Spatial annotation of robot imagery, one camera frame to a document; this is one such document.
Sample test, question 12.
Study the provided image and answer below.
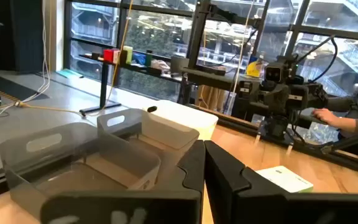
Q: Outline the clear plastic bag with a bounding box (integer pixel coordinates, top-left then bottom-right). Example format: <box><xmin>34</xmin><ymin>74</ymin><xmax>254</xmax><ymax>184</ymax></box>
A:
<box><xmin>150</xmin><ymin>58</ymin><xmax>172</xmax><ymax>74</ymax></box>

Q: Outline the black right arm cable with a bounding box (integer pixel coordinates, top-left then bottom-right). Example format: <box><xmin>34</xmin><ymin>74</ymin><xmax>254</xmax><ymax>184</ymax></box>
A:
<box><xmin>293</xmin><ymin>35</ymin><xmax>339</xmax><ymax>84</ymax></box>

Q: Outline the light green canister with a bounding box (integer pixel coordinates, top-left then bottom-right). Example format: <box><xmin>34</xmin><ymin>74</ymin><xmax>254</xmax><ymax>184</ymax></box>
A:
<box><xmin>122</xmin><ymin>45</ymin><xmax>134</xmax><ymax>65</ymax></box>

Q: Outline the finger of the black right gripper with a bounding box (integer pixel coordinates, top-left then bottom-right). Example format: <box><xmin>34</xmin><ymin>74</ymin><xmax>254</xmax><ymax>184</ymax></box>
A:
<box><xmin>274</xmin><ymin>115</ymin><xmax>289</xmax><ymax>140</ymax></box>
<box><xmin>260</xmin><ymin>115</ymin><xmax>275</xmax><ymax>140</ymax></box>

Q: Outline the dark cabinet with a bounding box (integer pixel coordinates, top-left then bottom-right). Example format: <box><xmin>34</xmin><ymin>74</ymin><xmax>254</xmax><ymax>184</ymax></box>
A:
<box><xmin>9</xmin><ymin>0</ymin><xmax>45</xmax><ymax>73</ymax></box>

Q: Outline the black side table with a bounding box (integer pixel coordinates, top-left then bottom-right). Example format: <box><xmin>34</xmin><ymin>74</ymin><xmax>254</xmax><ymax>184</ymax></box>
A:
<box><xmin>78</xmin><ymin>53</ymin><xmax>183</xmax><ymax>116</ymax></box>

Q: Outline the yellow plastic object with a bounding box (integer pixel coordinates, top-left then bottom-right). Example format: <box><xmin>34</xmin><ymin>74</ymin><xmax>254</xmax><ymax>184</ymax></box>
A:
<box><xmin>246</xmin><ymin>60</ymin><xmax>264</xmax><ymax>78</ymax></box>

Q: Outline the white plastic bin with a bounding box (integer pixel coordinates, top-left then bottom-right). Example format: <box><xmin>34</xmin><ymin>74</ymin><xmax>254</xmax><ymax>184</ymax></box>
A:
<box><xmin>147</xmin><ymin>99</ymin><xmax>219</xmax><ymax>141</ymax></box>

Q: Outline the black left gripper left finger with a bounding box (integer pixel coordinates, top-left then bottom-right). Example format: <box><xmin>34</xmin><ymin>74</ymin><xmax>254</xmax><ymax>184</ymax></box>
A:
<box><xmin>40</xmin><ymin>139</ymin><xmax>205</xmax><ymax>224</ymax></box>

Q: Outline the person's forearm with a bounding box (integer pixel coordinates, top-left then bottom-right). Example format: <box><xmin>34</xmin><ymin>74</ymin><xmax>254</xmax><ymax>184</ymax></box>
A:
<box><xmin>333</xmin><ymin>115</ymin><xmax>358</xmax><ymax>136</ymax></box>

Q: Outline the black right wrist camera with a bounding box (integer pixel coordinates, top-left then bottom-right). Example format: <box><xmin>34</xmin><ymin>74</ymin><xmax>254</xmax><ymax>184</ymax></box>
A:
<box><xmin>264</xmin><ymin>63</ymin><xmax>285</xmax><ymax>84</ymax></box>

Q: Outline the white hanging cable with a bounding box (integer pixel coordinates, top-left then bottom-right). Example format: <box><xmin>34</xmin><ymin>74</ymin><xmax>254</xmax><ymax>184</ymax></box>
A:
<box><xmin>0</xmin><ymin>0</ymin><xmax>52</xmax><ymax>122</ymax></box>

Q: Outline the blue object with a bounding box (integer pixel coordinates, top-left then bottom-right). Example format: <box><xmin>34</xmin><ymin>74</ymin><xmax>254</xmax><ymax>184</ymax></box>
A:
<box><xmin>132</xmin><ymin>52</ymin><xmax>146</xmax><ymax>66</ymax></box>

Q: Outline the yellow cable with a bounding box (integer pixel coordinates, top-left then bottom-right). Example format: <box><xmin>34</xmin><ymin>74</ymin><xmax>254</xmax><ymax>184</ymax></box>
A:
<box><xmin>0</xmin><ymin>0</ymin><xmax>135</xmax><ymax>118</ymax></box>

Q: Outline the teal sheet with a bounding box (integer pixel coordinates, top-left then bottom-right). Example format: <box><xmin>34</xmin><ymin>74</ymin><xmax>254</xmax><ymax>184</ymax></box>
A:
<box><xmin>56</xmin><ymin>68</ymin><xmax>85</xmax><ymax>80</ymax></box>

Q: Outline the grey cup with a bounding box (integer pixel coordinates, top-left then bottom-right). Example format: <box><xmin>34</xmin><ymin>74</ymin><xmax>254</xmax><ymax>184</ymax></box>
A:
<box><xmin>170</xmin><ymin>55</ymin><xmax>190</xmax><ymax>75</ymax></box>

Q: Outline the thin white cord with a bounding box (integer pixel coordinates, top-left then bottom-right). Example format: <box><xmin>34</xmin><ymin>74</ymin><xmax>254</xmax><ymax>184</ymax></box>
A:
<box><xmin>232</xmin><ymin>0</ymin><xmax>256</xmax><ymax>94</ymax></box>

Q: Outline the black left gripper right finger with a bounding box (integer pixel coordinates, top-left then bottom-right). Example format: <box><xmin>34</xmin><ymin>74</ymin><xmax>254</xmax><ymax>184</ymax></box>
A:
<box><xmin>204</xmin><ymin>139</ymin><xmax>358</xmax><ymax>224</ymax></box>

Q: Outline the black window frame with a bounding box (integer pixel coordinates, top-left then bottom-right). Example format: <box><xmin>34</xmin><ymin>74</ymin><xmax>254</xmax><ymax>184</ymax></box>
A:
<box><xmin>63</xmin><ymin>0</ymin><xmax>358</xmax><ymax>103</ymax></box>

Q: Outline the person's hand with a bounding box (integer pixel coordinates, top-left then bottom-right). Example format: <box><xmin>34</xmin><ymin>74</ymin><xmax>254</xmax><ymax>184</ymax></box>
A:
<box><xmin>311</xmin><ymin>108</ymin><xmax>339</xmax><ymax>126</ymax></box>

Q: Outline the black floor mat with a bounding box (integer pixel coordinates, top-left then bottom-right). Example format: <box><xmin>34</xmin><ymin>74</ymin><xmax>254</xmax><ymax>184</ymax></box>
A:
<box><xmin>0</xmin><ymin>74</ymin><xmax>50</xmax><ymax>102</ymax></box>

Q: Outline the red box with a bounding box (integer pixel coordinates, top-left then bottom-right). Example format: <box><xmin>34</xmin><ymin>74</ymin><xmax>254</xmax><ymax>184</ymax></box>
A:
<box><xmin>103</xmin><ymin>49</ymin><xmax>115</xmax><ymax>63</ymax></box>

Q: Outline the grey translucent plastic bin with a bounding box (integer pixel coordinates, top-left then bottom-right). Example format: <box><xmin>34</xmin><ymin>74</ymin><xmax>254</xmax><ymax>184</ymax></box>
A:
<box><xmin>96</xmin><ymin>108</ymin><xmax>200</xmax><ymax>175</ymax></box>
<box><xmin>0</xmin><ymin>122</ymin><xmax>162</xmax><ymax>220</ymax></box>

